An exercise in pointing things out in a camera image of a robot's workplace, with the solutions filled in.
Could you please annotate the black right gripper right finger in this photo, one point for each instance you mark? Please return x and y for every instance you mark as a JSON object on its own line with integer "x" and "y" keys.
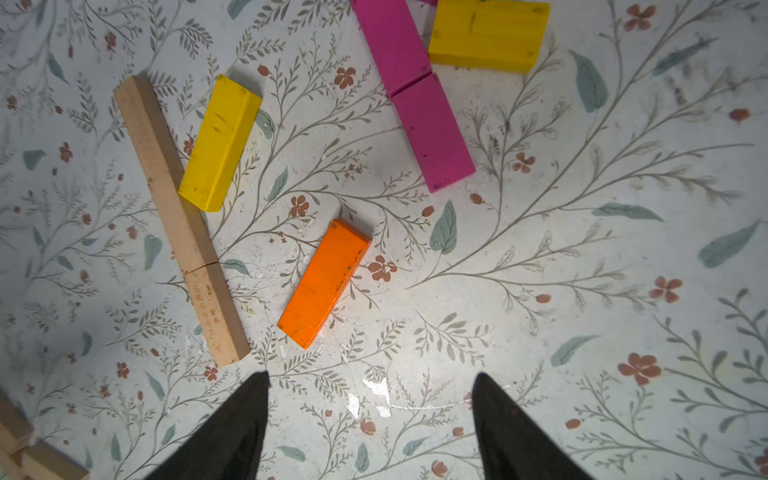
{"x": 510, "y": 443}

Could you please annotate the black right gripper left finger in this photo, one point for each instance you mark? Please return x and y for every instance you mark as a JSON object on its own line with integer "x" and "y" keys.
{"x": 230, "y": 443}

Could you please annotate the natural wooden block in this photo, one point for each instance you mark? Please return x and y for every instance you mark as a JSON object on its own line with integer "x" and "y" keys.
{"x": 41, "y": 461}
{"x": 217, "y": 314}
{"x": 157, "y": 154}
{"x": 16, "y": 430}

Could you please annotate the orange building block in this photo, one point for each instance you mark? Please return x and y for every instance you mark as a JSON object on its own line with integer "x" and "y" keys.
{"x": 322, "y": 284}

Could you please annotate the yellow building block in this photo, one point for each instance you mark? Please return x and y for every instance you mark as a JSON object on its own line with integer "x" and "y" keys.
{"x": 493, "y": 35}
{"x": 222, "y": 138}

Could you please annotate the magenta building block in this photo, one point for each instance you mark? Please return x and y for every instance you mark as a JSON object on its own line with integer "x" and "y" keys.
{"x": 394, "y": 42}
{"x": 433, "y": 133}

